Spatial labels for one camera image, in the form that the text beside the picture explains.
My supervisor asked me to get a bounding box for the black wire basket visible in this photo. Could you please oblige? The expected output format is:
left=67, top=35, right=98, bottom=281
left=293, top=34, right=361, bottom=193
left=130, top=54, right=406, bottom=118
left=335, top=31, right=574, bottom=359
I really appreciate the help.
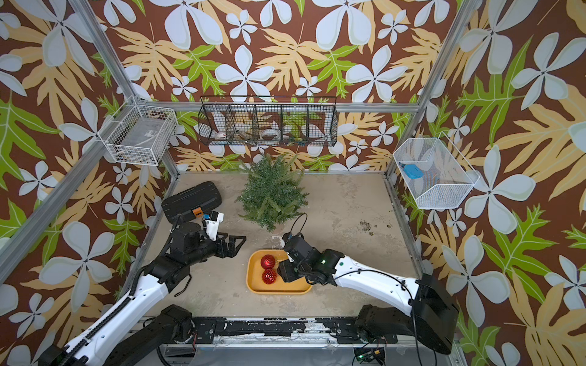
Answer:
left=197, top=95, right=339, bottom=146

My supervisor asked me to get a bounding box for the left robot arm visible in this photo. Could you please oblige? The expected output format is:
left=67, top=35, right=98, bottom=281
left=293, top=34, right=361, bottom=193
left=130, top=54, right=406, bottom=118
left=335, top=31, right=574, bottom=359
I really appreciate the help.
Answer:
left=38, top=221, right=247, bottom=365

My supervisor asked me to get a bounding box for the white wire basket left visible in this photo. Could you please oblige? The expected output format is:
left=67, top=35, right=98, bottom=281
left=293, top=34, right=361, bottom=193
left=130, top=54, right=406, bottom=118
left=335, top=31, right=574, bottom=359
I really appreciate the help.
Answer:
left=99, top=97, right=178, bottom=166

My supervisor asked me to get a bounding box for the white tape roll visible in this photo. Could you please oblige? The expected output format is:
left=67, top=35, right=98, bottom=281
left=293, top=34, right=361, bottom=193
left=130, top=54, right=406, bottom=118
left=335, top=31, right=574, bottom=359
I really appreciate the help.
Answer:
left=260, top=128, right=281, bottom=141

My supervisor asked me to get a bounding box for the white mesh basket right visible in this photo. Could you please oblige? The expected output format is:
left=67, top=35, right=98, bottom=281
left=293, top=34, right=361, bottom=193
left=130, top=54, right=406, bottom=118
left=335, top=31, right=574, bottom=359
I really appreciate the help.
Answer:
left=393, top=133, right=481, bottom=210

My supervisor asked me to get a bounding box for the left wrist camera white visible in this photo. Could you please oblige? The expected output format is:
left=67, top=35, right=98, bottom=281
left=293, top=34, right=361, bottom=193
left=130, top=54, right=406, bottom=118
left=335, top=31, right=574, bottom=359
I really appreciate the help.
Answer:
left=203, top=210, right=224, bottom=241

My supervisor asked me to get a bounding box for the small green christmas tree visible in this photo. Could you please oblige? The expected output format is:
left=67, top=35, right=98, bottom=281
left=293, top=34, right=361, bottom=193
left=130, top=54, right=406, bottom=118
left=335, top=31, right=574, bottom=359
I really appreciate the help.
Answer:
left=237, top=156, right=308, bottom=231

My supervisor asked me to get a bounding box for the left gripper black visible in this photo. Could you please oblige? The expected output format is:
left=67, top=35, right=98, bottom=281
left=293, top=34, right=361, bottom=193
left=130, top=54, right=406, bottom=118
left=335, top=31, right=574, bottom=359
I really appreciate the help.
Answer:
left=188, top=229, right=247, bottom=267

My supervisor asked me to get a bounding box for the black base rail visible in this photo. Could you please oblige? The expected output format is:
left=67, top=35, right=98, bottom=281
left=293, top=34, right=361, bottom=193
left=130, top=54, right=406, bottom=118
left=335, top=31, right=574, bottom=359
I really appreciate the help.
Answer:
left=136, top=305, right=413, bottom=346

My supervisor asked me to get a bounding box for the yellow plastic tray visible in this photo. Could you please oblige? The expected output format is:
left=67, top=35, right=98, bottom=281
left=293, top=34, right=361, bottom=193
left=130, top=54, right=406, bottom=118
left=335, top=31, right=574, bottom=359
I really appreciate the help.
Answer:
left=247, top=249, right=311, bottom=295

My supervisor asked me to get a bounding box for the black plastic tool case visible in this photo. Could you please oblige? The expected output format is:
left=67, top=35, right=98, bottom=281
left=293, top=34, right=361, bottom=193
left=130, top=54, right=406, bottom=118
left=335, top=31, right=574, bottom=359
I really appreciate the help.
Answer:
left=162, top=181, right=222, bottom=224

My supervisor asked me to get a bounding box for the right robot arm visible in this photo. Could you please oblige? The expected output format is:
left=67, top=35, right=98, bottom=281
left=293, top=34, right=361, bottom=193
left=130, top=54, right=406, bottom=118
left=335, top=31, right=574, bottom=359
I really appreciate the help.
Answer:
left=277, top=233, right=459, bottom=355

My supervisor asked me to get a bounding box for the red ornament ball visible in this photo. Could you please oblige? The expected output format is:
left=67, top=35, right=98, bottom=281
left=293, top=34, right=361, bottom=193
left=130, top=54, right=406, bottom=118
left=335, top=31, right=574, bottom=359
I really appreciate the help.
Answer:
left=260, top=255, right=276, bottom=270
left=262, top=268, right=278, bottom=285

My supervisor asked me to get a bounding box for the blue object in basket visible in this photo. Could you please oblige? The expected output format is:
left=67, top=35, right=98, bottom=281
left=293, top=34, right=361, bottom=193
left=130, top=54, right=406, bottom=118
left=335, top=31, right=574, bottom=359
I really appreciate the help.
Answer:
left=402, top=164, right=424, bottom=179

